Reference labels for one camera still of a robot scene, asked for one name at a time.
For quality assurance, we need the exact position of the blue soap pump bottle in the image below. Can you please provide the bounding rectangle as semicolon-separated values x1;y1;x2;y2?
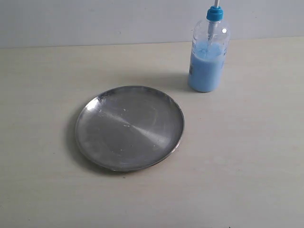
188;0;230;93

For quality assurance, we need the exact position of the round steel plate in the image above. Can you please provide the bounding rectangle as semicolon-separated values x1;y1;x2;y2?
75;85;185;172

